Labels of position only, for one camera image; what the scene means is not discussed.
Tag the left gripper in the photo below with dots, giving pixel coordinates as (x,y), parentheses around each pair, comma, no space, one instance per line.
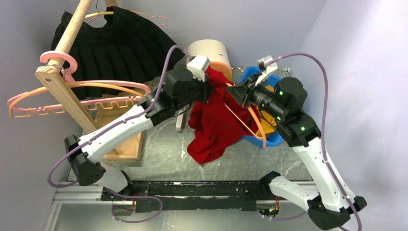
(205,86)

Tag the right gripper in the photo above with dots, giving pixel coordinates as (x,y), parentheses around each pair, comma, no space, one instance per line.
(242,93)

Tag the red pleated skirt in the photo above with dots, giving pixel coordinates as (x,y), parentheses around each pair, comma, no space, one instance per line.
(219,123)

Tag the pink plastic hanger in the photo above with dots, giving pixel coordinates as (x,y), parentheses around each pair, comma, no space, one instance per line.
(66,72)

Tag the yellow skirt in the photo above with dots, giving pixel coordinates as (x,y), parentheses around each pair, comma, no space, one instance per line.
(268,123)

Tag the orange wavy hanger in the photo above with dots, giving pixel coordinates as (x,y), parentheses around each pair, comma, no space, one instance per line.
(38,102)

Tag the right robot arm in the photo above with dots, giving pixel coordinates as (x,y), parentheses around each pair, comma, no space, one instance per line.
(329,203)

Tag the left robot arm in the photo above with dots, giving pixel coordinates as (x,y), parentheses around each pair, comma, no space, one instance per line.
(182,87)

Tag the yellow hanger at rack top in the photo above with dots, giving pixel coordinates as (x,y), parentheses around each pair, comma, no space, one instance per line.
(98,14)

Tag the round cream drawer box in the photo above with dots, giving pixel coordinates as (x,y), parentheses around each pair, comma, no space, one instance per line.
(216,52)

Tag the small white block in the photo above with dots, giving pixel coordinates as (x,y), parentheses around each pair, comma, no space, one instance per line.
(180,119)

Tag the blue plastic bin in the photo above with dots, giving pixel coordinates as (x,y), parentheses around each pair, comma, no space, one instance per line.
(272,138)

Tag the black garment on rack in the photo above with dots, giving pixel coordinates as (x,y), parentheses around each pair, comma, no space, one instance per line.
(128,47)

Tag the wooden clothes rack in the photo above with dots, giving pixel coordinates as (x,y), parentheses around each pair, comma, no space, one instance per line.
(60,87)

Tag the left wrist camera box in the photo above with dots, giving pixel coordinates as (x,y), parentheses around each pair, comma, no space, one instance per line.
(198,66)

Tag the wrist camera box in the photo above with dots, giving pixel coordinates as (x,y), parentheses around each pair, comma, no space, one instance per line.
(198,66)
(267,66)

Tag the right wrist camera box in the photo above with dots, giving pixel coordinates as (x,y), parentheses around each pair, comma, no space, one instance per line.
(267,66)

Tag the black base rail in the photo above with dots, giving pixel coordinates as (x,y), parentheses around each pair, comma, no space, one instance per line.
(149,196)

